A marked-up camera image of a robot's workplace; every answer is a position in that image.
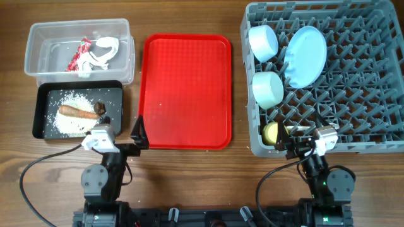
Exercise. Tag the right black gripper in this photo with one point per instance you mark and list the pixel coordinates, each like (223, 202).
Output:
(283, 143)

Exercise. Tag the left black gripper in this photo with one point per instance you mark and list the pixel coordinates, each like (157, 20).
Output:
(130, 149)

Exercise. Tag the white plastic spoon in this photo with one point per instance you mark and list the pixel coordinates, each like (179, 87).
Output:
(299, 128)

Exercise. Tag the yellow plastic cup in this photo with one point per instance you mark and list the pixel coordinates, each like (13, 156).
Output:
(269, 133)

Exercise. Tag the mint green bowl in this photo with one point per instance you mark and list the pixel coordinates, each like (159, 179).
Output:
(267, 89)

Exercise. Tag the brown carrot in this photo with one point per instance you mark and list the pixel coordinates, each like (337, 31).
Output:
(77, 113)

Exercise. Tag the light blue plate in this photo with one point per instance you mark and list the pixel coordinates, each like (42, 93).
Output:
(305, 55)

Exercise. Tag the red snack wrapper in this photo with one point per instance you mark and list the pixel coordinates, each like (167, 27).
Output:
(82, 49)

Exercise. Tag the light blue bowl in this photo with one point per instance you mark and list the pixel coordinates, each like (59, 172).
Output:
(263, 42)

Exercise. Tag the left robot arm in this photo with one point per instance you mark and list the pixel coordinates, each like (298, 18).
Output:
(102, 182)

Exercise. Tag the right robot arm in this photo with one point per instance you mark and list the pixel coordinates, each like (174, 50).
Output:
(331, 187)

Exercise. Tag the grey dishwasher rack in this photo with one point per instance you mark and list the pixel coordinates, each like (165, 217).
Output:
(361, 86)

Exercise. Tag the brown food scrap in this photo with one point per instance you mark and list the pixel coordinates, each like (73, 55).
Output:
(99, 108)

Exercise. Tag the white rice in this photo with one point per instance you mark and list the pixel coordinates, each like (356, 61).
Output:
(59, 125)

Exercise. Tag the red serving tray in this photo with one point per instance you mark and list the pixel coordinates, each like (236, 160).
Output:
(186, 91)

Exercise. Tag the black plastic bin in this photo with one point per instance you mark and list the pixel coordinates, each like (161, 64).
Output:
(108, 92)

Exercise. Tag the clear plastic bin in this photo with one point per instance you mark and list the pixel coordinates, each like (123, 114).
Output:
(52, 45)

